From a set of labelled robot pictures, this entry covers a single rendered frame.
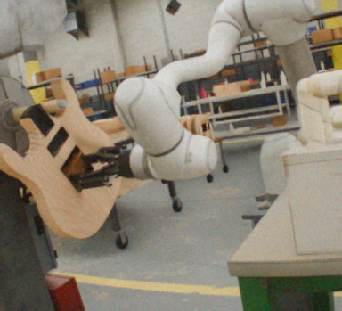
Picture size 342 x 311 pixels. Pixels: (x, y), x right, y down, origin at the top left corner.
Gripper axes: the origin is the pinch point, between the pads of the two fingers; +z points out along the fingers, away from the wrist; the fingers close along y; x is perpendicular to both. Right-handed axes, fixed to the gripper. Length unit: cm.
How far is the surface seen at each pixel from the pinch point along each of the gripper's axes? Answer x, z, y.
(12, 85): 24.5, 18.2, 12.3
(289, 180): 12, -65, -22
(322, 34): -139, -26, 315
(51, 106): 19.5, -1.5, 3.5
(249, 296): -6, -55, -32
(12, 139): 13.3, 18.1, 0.5
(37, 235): -26.3, 37.1, -4.6
